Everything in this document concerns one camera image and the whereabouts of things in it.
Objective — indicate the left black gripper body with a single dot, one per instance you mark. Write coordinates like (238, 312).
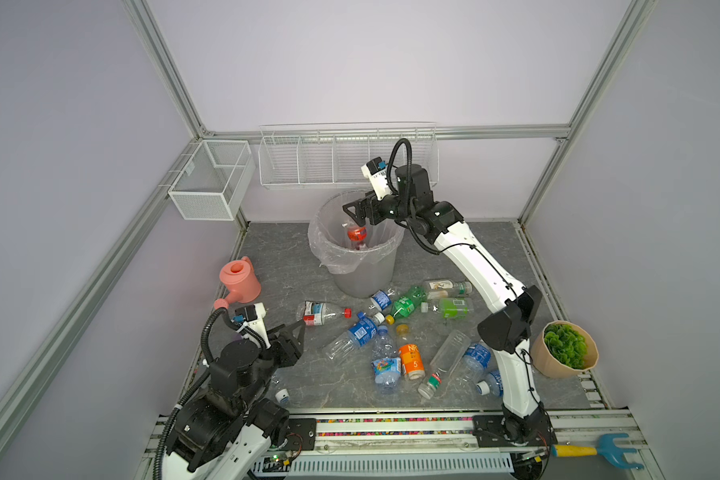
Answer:
(279, 353)

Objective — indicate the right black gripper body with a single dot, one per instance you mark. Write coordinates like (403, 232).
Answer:
(390, 210)

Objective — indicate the small red cap bottle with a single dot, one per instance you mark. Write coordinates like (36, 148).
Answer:
(356, 236)

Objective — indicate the pocari sweat bottle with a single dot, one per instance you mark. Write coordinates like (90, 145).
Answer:
(279, 389)
(357, 336)

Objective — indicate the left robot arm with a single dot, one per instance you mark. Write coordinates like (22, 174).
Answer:
(225, 422)

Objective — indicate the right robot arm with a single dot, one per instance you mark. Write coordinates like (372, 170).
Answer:
(401, 193)

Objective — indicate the clear plastic bin liner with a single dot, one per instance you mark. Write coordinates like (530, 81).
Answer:
(341, 245)

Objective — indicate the grey mesh waste bin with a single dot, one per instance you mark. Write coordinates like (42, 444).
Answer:
(357, 273)

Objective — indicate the red label clear bottle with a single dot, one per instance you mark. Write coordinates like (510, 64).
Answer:
(314, 313)

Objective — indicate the pink watering can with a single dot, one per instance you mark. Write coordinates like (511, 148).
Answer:
(239, 279)

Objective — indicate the small crushed blue bottle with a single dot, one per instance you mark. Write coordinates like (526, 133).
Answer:
(382, 300)

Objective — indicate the blue cartoon label water bottle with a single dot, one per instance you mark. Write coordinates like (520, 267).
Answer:
(386, 363)

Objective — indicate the green Sprite bottle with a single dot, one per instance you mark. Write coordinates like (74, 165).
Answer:
(404, 306)

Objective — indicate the bird label tea bottle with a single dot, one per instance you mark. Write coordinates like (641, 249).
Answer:
(447, 288)

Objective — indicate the orange NFC juice bottle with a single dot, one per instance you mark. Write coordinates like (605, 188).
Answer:
(410, 355)

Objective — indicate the lime green label bottle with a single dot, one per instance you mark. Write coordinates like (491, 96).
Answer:
(448, 308)

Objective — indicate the small white mesh basket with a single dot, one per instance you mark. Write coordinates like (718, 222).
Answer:
(213, 181)

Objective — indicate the tall clear bottle green-red cap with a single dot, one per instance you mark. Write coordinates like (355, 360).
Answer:
(443, 363)

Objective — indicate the blue label bottle right front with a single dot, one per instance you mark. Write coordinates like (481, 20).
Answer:
(491, 384)

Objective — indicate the potted green plant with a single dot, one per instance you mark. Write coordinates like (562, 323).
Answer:
(564, 350)

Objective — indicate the blue yellow toy rake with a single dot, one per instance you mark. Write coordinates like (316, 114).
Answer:
(606, 448)

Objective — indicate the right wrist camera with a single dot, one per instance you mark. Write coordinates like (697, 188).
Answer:
(375, 172)

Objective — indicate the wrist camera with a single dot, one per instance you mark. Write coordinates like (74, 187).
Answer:
(375, 172)
(249, 320)

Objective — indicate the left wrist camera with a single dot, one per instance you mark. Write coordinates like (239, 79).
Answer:
(249, 320)

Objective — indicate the long white wire shelf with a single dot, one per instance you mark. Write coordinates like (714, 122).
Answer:
(330, 155)

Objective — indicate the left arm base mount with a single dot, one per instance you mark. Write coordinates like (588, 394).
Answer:
(296, 434)

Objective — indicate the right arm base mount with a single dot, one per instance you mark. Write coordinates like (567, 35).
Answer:
(509, 430)

